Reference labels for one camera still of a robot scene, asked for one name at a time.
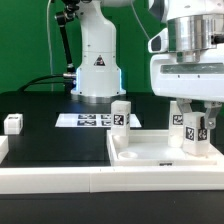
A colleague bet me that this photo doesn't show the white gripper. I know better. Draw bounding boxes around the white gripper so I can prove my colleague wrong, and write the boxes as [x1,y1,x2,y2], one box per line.
[150,53,224,130]

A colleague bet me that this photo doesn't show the white square tabletop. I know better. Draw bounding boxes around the white square tabletop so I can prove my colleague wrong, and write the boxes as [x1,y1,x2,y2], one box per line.
[107,130,224,166]

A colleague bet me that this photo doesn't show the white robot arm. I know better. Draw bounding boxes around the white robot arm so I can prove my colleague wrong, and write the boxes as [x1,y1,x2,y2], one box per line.
[63,0,224,129]

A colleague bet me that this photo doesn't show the white tag marker sheet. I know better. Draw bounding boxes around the white tag marker sheet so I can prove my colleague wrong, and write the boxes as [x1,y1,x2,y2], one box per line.
[55,113,141,128]

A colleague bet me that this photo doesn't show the white left fence piece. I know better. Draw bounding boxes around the white left fence piece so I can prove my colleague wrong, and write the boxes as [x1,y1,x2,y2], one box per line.
[0,136,9,164]

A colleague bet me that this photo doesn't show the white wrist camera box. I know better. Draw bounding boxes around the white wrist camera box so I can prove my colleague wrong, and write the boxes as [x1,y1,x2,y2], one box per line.
[148,28,169,53]

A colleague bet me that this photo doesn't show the white front fence wall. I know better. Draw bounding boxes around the white front fence wall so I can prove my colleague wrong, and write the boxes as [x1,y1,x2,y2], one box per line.
[0,166,224,194]

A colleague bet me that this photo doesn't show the black base cables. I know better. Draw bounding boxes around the black base cables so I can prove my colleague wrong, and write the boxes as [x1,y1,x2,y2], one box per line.
[17,73,76,93]

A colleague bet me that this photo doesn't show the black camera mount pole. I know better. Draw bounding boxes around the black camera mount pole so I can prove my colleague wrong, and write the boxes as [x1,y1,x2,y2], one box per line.
[55,0,80,76]

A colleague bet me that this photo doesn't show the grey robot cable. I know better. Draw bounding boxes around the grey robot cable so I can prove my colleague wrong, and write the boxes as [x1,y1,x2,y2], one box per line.
[46,0,55,92]

